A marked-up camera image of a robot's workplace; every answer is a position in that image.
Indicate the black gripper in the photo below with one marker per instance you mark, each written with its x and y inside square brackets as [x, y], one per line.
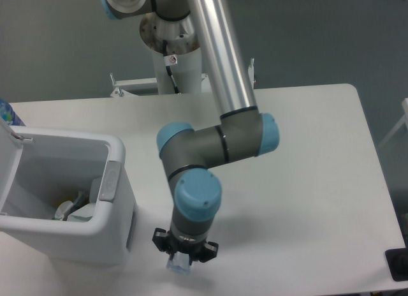
[168, 242]

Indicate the clear plastic water bottle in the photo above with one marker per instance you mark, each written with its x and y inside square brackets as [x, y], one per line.
[179, 263]

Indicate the clear plastic bag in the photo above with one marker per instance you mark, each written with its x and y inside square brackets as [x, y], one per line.
[85, 213]

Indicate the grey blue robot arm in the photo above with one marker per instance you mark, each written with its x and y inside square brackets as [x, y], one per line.
[188, 154]

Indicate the trash inside the can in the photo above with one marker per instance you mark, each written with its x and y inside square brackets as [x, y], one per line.
[68, 207]

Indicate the white plastic trash can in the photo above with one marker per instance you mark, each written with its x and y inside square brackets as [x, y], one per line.
[42, 168]

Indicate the black clamp at table edge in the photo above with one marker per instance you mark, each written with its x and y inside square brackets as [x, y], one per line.
[397, 263]

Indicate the blue bottle at left edge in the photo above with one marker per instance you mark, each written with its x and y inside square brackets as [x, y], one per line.
[8, 114]

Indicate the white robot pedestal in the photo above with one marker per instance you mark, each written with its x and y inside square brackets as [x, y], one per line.
[178, 47]

